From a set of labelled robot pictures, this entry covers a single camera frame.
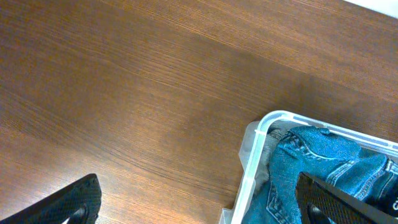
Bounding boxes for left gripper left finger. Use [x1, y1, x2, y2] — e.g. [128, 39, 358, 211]
[1, 174, 102, 224]

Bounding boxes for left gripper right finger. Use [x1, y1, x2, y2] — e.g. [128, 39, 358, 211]
[295, 172, 397, 224]

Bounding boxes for dark blue jeans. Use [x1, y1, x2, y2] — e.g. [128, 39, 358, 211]
[243, 126, 397, 223]

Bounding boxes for clear plastic storage container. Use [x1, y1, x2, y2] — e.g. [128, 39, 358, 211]
[220, 111, 397, 223]

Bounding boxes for light blue jeans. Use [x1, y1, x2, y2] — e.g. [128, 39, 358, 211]
[253, 126, 294, 197]

